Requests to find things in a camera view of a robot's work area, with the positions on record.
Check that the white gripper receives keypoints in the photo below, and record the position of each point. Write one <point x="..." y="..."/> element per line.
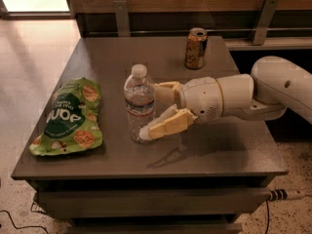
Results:
<point x="202" y="97"/>

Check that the clear plastic water bottle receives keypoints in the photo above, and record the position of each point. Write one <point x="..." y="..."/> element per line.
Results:
<point x="140" y="101"/>

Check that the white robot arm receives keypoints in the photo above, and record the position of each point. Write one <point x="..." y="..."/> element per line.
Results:
<point x="273" y="86"/>

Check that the orange soda can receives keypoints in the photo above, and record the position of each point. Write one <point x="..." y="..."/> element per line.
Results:
<point x="197" y="40"/>

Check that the grey drawer cabinet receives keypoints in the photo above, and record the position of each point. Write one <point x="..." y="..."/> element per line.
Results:
<point x="132" y="141"/>

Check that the green chip bag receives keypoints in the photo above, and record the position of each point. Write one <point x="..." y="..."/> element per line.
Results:
<point x="72" y="124"/>

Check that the white power strip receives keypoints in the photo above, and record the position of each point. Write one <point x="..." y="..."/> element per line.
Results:
<point x="283" y="194"/>

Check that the upper grey drawer front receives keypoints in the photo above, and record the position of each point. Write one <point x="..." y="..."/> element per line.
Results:
<point x="125" y="203"/>

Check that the grey drawer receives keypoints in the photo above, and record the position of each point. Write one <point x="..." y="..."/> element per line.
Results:
<point x="158" y="229"/>
<point x="125" y="203"/>

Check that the lower grey drawer front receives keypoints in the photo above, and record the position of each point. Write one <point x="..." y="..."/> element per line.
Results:
<point x="158" y="229"/>

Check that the left metal wall bracket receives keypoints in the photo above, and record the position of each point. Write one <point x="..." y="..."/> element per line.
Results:
<point x="122" y="18"/>

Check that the metal wall bracket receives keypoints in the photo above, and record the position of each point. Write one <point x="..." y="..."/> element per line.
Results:
<point x="122" y="18"/>
<point x="265" y="17"/>

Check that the grey metal rail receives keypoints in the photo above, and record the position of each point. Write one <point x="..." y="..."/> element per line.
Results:
<point x="227" y="33"/>

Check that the right metal wall bracket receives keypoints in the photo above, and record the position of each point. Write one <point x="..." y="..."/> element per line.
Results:
<point x="265" y="17"/>

